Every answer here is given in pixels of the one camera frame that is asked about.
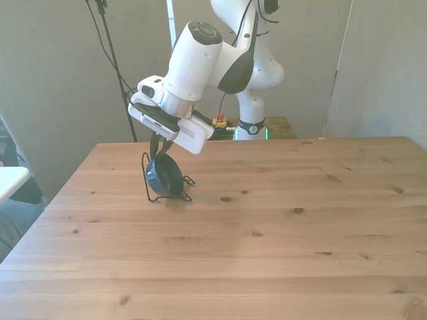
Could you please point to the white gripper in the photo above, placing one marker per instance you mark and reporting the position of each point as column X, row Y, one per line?
column 190, row 136

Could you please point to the blue bowl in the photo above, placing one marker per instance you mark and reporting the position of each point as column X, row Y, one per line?
column 166, row 176

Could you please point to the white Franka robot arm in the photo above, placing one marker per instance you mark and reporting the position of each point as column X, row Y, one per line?
column 197, row 66

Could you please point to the yellow red emergency stop button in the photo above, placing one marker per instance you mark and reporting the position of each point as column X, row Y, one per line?
column 220, row 117

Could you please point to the black tripod stand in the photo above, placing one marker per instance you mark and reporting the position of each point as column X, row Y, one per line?
column 115, row 63

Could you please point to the white side table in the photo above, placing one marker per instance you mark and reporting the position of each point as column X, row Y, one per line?
column 11, row 180

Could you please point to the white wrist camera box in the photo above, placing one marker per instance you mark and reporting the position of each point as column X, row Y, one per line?
column 150, row 88

